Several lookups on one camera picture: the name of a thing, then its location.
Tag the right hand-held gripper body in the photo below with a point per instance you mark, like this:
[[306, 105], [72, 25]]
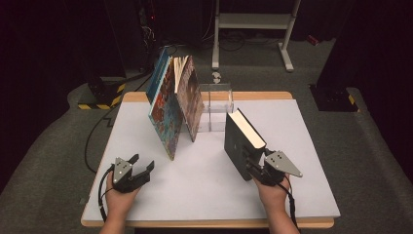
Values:
[[276, 169]]

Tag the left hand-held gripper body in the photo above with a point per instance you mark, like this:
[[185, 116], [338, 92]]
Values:
[[125, 177]]

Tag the black notebook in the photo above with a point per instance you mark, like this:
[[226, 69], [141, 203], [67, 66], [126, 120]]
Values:
[[235, 143]]

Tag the light blue green picture book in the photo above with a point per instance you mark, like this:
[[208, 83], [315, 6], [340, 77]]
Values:
[[165, 120]]

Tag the clear acrylic book rack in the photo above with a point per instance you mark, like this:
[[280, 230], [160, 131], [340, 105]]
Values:
[[217, 104]]

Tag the purple science fiction magazine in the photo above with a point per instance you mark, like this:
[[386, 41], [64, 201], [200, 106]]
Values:
[[191, 97]]

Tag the dark blue picture book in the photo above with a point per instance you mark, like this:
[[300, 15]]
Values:
[[157, 74]]

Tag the person's right hand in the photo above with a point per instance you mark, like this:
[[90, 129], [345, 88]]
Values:
[[272, 193]]

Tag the person's left hand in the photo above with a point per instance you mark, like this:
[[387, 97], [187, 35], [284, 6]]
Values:
[[120, 203]]

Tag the black yellow striped stand base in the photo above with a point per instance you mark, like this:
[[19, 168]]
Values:
[[334, 99], [104, 96]]

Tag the small white floor object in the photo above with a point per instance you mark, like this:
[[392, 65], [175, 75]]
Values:
[[216, 77]]

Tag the small red object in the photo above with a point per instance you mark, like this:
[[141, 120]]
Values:
[[312, 40]]

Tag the white frame desk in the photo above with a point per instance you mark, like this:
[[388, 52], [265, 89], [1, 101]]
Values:
[[253, 21]]

